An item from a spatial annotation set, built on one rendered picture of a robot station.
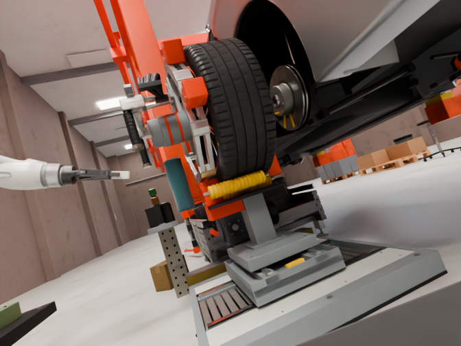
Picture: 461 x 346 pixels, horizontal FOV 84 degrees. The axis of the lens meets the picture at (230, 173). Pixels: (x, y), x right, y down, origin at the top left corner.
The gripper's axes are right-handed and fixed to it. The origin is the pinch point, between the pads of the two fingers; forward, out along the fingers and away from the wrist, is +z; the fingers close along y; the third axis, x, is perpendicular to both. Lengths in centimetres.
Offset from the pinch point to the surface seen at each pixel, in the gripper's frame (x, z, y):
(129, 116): -19.9, 4.2, -13.1
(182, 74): -33.3, 23.4, -23.3
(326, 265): 39, 72, -26
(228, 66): -34, 39, -30
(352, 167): -111, 559, 480
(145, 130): -26.6, 8.8, 19.7
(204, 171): 0.5, 32.8, -9.5
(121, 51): -263, -38, 293
